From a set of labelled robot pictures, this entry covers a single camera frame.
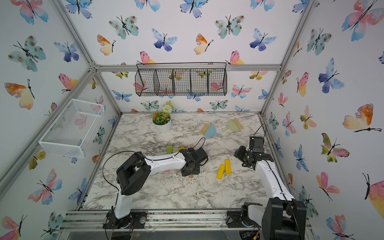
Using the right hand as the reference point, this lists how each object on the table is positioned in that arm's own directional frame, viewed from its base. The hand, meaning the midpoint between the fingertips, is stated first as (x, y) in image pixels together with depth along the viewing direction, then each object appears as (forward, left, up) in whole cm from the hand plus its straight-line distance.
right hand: (239, 152), depth 85 cm
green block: (+6, +43, -11) cm, 45 cm away
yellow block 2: (-4, +5, -11) cm, 13 cm away
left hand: (-8, +24, -11) cm, 27 cm away
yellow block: (+8, +35, -12) cm, 38 cm away
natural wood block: (+10, +29, -11) cm, 33 cm away
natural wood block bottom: (-11, +27, -11) cm, 32 cm away
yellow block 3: (-8, +10, -11) cm, 17 cm away
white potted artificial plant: (+18, +48, +4) cm, 51 cm away
